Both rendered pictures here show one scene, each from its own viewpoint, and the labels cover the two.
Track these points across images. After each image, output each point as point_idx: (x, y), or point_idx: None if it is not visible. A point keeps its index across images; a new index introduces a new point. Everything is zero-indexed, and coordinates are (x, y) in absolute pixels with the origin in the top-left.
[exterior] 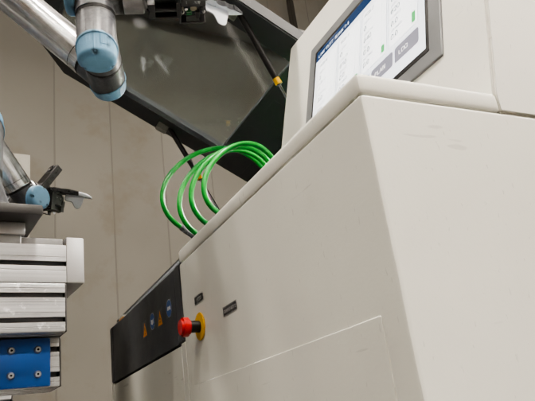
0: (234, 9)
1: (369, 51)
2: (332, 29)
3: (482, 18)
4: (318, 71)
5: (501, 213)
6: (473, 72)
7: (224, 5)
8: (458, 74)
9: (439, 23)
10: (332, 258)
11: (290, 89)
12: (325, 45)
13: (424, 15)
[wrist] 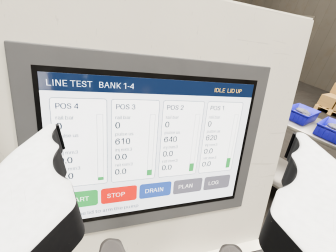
0: (63, 149)
1: (173, 158)
2: (86, 59)
3: (266, 199)
4: (52, 111)
5: None
6: (253, 224)
7: (65, 169)
8: (245, 221)
9: (245, 184)
10: None
11: None
12: (66, 75)
13: (237, 170)
